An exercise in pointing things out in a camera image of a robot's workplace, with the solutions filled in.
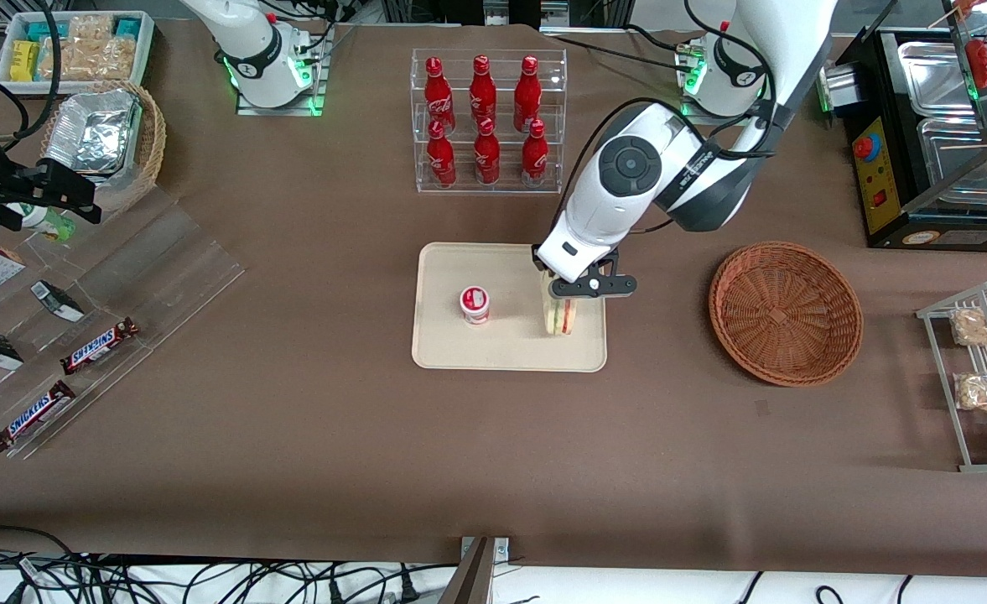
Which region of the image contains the aluminium post with bracket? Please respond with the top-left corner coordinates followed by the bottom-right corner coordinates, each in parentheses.
top-left (441, 535), bottom-right (511, 604)

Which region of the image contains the white red yogurt cup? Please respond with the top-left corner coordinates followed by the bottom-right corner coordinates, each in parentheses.
top-left (460, 286), bottom-right (491, 325)

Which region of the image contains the black cable tangle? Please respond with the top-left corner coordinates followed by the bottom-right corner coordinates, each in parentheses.
top-left (82, 554), bottom-right (431, 604)

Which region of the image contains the black food warmer cabinet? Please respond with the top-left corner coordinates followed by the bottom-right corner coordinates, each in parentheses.
top-left (816, 0), bottom-right (987, 251)

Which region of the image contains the clear acrylic display stand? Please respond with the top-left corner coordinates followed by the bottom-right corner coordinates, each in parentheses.
top-left (0, 185), bottom-right (248, 461)

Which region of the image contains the white plastic bin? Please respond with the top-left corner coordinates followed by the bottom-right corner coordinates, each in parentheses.
top-left (0, 10), bottom-right (156, 95)

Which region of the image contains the red cola bottle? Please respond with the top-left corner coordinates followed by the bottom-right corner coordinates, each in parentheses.
top-left (521, 119), bottom-right (550, 188)
top-left (426, 119), bottom-right (458, 188)
top-left (423, 56), bottom-right (457, 135)
top-left (469, 55), bottom-right (498, 127)
top-left (473, 117), bottom-right (501, 185)
top-left (513, 55), bottom-right (542, 133)

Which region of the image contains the beige plastic tray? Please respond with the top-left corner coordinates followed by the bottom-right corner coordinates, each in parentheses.
top-left (411, 242), bottom-right (608, 372)

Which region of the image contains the brown table cloth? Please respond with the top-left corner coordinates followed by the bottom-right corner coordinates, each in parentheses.
top-left (0, 18), bottom-right (987, 580)

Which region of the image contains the grey metal wire rack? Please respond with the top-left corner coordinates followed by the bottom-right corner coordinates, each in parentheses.
top-left (917, 281), bottom-right (987, 473)

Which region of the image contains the yellow snack packet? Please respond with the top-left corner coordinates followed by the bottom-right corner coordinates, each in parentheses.
top-left (10, 40), bottom-right (41, 82)

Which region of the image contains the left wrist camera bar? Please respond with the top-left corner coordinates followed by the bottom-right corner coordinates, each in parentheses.
top-left (549, 275), bottom-right (639, 300)

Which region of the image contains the Snickers chocolate bar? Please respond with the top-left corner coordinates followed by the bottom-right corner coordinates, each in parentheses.
top-left (60, 317), bottom-right (140, 376)
top-left (0, 380), bottom-right (77, 454)

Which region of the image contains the tan wicker basket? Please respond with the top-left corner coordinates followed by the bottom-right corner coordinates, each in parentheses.
top-left (39, 80), bottom-right (167, 215)

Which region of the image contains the clear acrylic bottle rack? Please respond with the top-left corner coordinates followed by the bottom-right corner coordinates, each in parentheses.
top-left (410, 48), bottom-right (569, 195)

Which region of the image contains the black base cable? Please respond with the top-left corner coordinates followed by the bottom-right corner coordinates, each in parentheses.
top-left (542, 23), bottom-right (695, 68)

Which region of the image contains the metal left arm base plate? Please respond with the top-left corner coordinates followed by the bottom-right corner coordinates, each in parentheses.
top-left (679, 91), bottom-right (716, 127)

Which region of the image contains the round brown wicker basket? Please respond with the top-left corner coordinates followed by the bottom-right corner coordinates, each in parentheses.
top-left (709, 242), bottom-right (864, 388)

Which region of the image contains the black looped floor cable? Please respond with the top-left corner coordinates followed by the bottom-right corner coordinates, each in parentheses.
top-left (0, 525), bottom-right (100, 604)

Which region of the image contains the silver foil container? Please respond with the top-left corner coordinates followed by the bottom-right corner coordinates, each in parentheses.
top-left (44, 88), bottom-right (142, 175)

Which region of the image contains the green white small bottle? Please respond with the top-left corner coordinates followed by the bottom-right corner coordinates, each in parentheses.
top-left (5, 203), bottom-right (76, 242)

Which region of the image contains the clear bag of crackers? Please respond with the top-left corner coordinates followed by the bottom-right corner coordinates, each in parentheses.
top-left (40, 14), bottom-right (138, 82)

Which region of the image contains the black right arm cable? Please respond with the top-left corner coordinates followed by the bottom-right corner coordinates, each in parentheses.
top-left (0, 0), bottom-right (63, 156)

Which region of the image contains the triangle sandwich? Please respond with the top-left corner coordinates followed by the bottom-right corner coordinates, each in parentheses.
top-left (540, 270), bottom-right (579, 337)

